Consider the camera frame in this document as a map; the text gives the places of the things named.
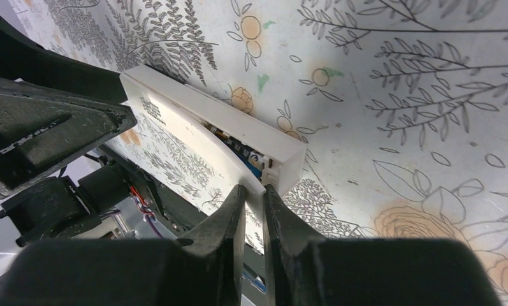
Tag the blue battery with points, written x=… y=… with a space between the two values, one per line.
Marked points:
x=255 y=164

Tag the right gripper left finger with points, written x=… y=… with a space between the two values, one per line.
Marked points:
x=202 y=267

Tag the white remote control body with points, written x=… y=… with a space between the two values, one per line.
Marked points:
x=185 y=111

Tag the floral patterned table mat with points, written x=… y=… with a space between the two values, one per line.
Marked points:
x=403 y=105

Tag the white remote battery cover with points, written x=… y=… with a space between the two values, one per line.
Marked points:
x=161 y=154

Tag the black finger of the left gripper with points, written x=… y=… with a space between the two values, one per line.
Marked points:
x=42 y=130

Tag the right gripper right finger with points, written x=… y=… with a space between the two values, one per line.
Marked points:
x=305 y=268

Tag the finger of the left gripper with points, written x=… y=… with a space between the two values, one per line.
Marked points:
x=23 y=58

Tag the black battery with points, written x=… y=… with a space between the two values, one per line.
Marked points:
x=235 y=145

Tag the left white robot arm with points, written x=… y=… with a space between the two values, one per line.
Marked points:
x=56 y=207

